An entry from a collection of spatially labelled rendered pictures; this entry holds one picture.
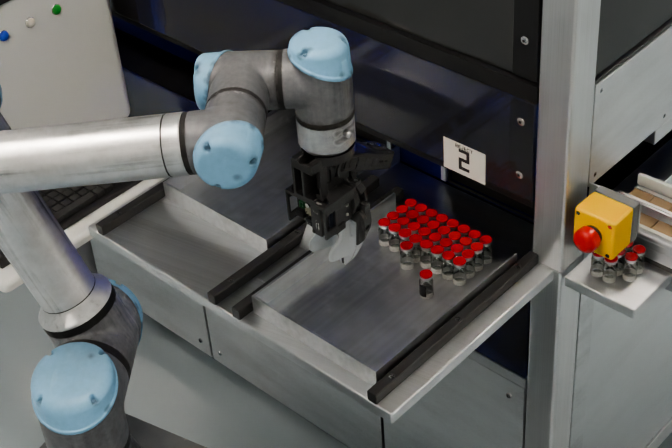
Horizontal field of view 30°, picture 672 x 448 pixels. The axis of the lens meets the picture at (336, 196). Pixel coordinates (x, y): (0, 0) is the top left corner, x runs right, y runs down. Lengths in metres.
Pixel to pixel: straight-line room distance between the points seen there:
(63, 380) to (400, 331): 0.52
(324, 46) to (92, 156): 0.30
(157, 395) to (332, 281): 1.18
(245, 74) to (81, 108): 1.05
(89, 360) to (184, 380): 1.41
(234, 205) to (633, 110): 0.70
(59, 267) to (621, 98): 0.88
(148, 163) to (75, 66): 1.05
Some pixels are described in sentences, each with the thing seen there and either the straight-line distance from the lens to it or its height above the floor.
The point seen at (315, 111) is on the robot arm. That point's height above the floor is 1.37.
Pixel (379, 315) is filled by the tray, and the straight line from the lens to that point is 1.97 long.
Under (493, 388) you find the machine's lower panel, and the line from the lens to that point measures 2.33.
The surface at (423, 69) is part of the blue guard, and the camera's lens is 2.01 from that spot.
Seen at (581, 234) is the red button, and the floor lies 1.01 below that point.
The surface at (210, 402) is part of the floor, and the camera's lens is 3.10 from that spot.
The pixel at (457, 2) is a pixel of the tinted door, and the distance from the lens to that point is 1.91.
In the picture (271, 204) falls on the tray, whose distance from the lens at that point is 2.20.
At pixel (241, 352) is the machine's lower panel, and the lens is 2.94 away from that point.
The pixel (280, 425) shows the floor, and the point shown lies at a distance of 3.02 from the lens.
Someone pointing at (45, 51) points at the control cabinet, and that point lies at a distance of 2.44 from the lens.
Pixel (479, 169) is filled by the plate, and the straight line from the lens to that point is 2.03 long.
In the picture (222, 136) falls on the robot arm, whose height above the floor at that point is 1.43.
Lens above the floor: 2.22
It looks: 37 degrees down
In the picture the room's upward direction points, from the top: 5 degrees counter-clockwise
